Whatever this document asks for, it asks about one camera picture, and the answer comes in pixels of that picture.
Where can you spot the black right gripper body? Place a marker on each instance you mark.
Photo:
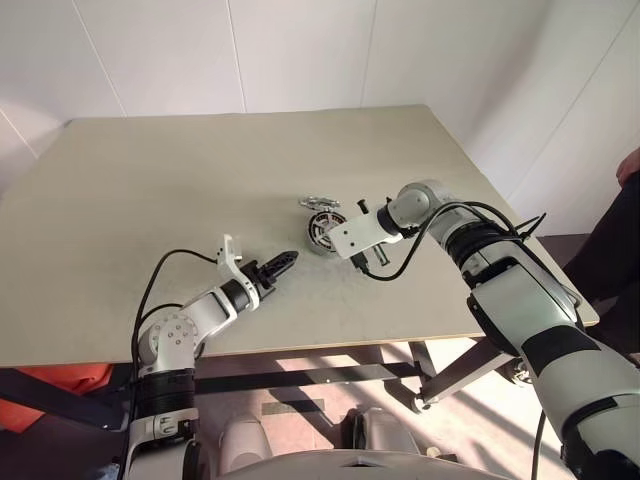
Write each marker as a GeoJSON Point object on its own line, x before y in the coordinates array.
{"type": "Point", "coordinates": [362, 206]}

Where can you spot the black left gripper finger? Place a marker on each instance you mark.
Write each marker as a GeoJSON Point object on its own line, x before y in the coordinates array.
{"type": "Point", "coordinates": [281, 276]}
{"type": "Point", "coordinates": [285, 258]}

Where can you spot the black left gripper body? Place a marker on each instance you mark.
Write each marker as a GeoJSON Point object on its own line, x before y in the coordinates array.
{"type": "Point", "coordinates": [260, 280]}

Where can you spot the motor stator with copper windings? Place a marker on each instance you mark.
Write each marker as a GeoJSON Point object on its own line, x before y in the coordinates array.
{"type": "Point", "coordinates": [327, 218]}

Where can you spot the black silver spoked motor rotor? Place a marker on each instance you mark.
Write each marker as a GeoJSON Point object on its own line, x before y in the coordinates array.
{"type": "Point", "coordinates": [320, 237]}

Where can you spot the metal gear piece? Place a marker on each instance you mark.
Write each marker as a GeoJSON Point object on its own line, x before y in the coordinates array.
{"type": "Point", "coordinates": [320, 202]}

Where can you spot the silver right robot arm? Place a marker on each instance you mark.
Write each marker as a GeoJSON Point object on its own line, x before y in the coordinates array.
{"type": "Point", "coordinates": [525, 300]}

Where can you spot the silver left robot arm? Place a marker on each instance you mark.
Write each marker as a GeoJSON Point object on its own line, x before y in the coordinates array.
{"type": "Point", "coordinates": [170, 340]}

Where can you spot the bystander bare hand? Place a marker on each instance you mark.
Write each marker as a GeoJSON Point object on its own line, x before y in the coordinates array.
{"type": "Point", "coordinates": [631, 167]}

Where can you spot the grey tape strip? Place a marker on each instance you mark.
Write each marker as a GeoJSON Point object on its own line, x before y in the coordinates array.
{"type": "Point", "coordinates": [295, 406]}

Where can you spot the silver rounded left robot leg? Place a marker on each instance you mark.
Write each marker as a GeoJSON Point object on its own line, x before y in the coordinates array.
{"type": "Point", "coordinates": [245, 440]}

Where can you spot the silver rounded robot leg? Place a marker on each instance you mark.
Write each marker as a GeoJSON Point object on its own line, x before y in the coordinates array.
{"type": "Point", "coordinates": [245, 440]}
{"type": "Point", "coordinates": [385, 430]}

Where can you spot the silver rounded right robot leg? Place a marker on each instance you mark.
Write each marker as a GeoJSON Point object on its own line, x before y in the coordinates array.
{"type": "Point", "coordinates": [385, 430]}

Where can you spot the silver robot torso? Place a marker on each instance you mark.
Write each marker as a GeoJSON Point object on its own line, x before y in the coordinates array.
{"type": "Point", "coordinates": [360, 467]}

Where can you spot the orange cloth under table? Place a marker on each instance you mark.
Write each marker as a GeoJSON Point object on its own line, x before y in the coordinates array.
{"type": "Point", "coordinates": [75, 377]}

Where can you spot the person in dark clothes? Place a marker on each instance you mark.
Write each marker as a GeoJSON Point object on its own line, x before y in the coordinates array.
{"type": "Point", "coordinates": [615, 240]}

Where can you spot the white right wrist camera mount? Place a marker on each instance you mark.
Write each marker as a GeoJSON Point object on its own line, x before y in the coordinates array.
{"type": "Point", "coordinates": [355, 235]}

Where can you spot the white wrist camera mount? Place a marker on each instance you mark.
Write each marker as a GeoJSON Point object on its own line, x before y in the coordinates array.
{"type": "Point", "coordinates": [229, 255]}
{"type": "Point", "coordinates": [355, 235]}

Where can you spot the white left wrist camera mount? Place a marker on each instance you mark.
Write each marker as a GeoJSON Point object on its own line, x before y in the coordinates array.
{"type": "Point", "coordinates": [229, 255]}

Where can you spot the black metal table frame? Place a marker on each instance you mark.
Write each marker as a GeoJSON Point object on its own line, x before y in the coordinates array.
{"type": "Point", "coordinates": [300, 377]}

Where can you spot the table frame caster wheel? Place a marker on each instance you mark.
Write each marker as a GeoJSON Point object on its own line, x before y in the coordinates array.
{"type": "Point", "coordinates": [421, 403]}

